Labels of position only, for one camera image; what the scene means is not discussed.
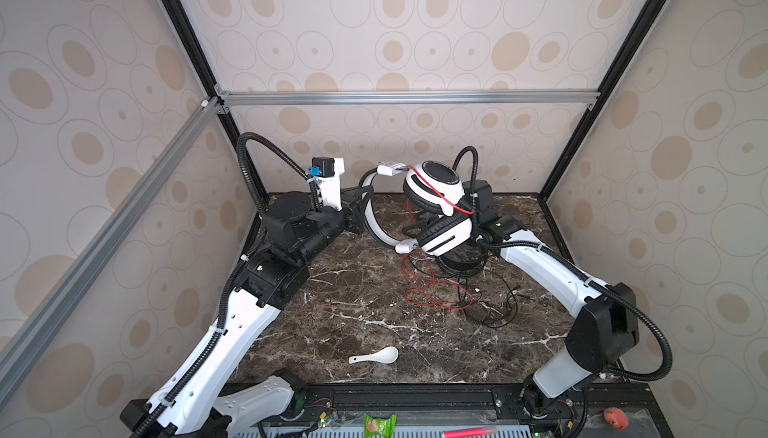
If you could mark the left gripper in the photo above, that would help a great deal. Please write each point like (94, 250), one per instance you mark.
(353, 210)

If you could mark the white headphones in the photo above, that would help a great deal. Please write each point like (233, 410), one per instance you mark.
(435, 189)

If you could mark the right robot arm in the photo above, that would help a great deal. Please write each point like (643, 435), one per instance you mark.
(606, 317)

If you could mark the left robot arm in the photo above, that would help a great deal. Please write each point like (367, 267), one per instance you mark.
(191, 403)

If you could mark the black headphones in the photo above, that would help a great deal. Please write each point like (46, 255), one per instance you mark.
(464, 261)

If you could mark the white ceramic spoon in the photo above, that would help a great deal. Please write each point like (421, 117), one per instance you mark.
(387, 355)

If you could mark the green snack packet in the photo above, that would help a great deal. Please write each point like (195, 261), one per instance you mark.
(379, 427)

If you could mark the pink pen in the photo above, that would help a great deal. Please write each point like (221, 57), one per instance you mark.
(468, 433)

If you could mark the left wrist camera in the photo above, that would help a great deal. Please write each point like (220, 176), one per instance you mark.
(326, 173)

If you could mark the horizontal aluminium rail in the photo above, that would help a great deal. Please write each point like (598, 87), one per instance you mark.
(359, 98)

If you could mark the left slanted aluminium rail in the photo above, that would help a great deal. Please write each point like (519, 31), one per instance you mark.
(40, 329)

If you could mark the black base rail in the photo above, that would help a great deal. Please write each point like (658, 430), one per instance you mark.
(495, 401)

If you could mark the left black frame post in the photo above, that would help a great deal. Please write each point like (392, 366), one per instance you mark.
(196, 55)

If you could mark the black frame post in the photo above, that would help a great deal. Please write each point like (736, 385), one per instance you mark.
(196, 55)
(641, 27)

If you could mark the right black frame post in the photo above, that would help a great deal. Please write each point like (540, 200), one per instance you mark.
(641, 27)

